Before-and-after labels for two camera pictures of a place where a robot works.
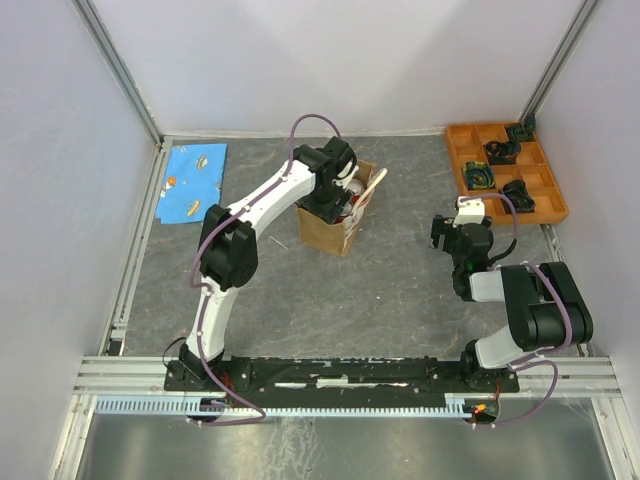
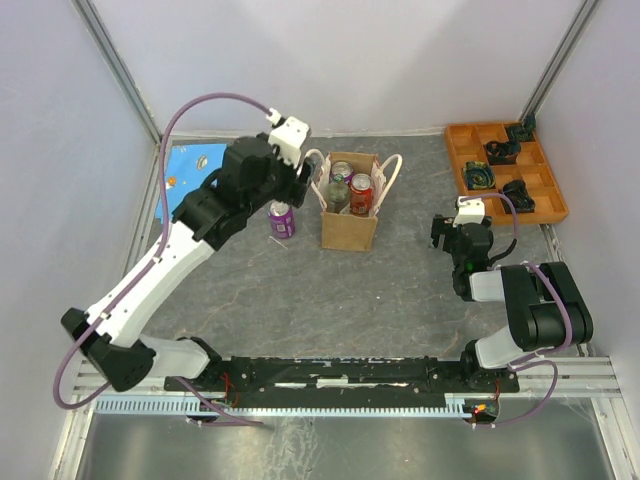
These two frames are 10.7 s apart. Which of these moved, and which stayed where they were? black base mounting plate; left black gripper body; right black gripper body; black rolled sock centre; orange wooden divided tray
Moved: left black gripper body
Stayed: right black gripper body; orange wooden divided tray; black base mounting plate; black rolled sock centre
